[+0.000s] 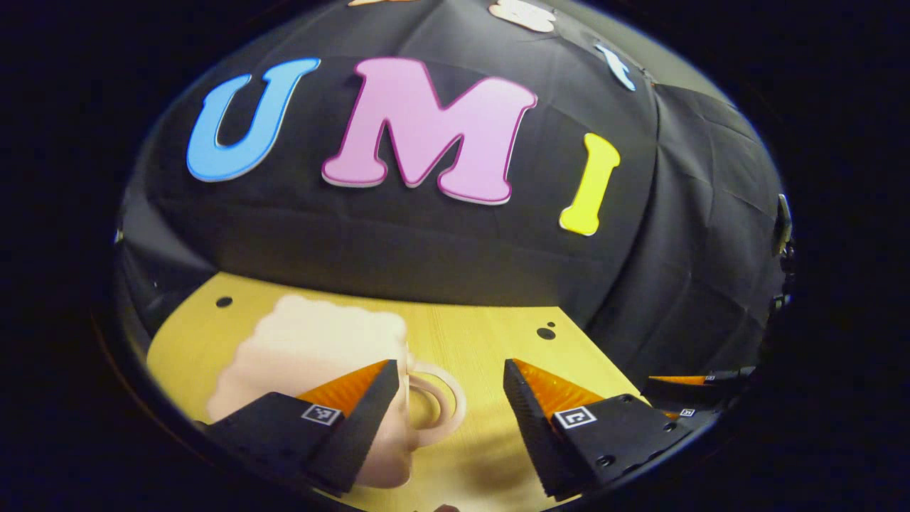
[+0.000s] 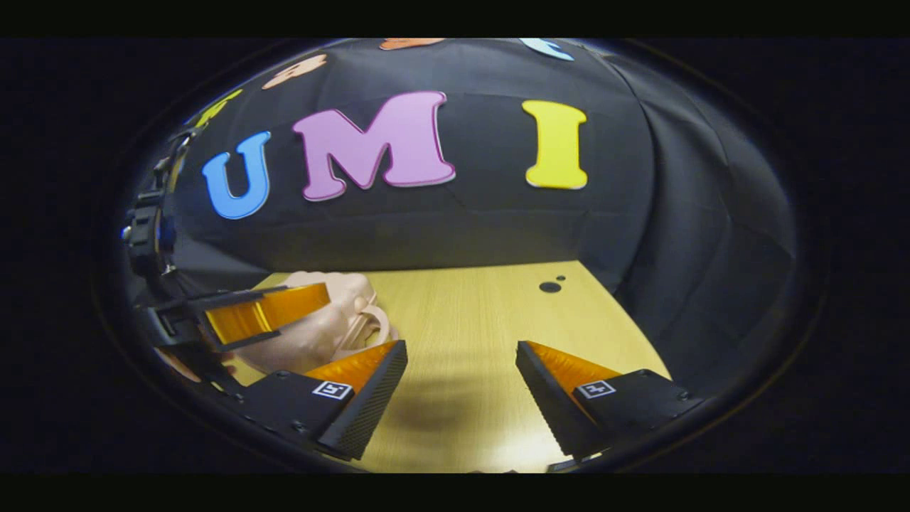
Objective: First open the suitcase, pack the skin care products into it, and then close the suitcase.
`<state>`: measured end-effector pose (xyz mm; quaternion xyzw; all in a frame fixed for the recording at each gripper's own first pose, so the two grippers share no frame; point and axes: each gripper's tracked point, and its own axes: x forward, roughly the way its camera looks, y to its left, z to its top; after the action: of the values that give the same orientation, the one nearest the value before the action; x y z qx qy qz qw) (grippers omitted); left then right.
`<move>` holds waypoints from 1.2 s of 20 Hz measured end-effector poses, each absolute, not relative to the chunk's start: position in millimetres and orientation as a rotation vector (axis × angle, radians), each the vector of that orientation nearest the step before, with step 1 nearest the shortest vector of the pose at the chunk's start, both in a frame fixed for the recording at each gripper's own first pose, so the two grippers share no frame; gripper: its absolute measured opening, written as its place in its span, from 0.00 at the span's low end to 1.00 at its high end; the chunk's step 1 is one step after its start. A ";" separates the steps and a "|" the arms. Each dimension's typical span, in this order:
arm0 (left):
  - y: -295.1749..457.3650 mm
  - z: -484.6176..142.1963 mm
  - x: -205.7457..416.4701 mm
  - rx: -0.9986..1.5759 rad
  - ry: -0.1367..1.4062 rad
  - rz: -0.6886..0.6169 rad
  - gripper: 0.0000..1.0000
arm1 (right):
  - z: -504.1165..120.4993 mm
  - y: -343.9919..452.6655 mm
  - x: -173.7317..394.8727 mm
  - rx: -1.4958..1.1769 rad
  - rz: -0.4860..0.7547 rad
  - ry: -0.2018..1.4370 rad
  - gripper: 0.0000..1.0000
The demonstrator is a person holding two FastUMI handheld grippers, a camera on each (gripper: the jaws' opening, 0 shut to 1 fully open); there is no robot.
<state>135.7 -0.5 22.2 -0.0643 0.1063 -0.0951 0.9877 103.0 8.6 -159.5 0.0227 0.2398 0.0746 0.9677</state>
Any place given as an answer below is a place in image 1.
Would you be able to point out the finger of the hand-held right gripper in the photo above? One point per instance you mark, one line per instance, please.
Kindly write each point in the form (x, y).
(718, 377)
(693, 414)

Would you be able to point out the grey clamp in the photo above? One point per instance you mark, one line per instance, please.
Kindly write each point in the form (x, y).
(783, 226)

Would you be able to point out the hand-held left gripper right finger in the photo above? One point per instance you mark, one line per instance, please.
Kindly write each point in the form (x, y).
(540, 441)

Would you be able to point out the black backdrop cloth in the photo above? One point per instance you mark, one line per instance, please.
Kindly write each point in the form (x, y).
(455, 249)

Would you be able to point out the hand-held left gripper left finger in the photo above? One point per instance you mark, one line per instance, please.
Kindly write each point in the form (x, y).
(359, 441)

